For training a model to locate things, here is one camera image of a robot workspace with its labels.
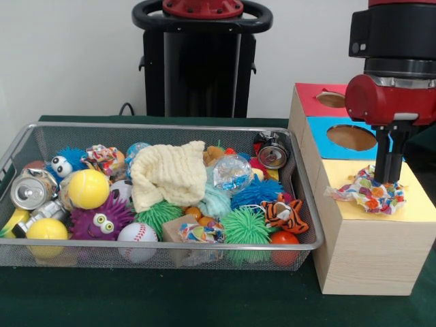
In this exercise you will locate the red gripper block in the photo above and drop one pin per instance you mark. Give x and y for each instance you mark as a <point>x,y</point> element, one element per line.
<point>374,102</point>

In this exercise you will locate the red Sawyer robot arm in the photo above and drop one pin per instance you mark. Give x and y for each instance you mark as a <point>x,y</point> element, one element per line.
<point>391,30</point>

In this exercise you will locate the wooden box with three holes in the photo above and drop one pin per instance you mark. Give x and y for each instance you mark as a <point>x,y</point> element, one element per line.
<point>371,255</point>

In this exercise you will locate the green cloth on side table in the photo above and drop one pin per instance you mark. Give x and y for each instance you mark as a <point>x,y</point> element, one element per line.
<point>425,150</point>

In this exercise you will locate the tiger plush toy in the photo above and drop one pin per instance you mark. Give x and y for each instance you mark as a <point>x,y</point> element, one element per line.
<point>286,214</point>

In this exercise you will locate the green spiky rubber ball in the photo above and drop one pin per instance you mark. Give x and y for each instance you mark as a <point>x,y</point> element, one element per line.
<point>243,226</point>

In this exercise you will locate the cream waffle cloth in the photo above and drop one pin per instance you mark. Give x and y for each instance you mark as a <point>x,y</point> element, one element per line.
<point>167,173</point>

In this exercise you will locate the white baseball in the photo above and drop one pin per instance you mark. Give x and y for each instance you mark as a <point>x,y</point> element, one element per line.
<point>136,233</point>

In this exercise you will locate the yellow tennis ball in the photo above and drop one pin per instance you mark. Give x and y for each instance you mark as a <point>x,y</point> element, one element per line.
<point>88,189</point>

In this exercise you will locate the purple spiky monster toy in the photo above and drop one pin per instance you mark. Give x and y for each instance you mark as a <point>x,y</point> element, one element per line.
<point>88,221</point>

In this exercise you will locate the plain yellow ball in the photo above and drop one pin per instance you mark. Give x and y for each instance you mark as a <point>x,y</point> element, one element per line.
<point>47,230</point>

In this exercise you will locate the crushed silver drink can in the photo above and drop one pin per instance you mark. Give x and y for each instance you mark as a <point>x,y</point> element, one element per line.
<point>29,194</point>

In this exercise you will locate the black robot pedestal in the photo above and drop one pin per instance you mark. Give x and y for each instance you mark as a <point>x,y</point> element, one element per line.
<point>204,68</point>

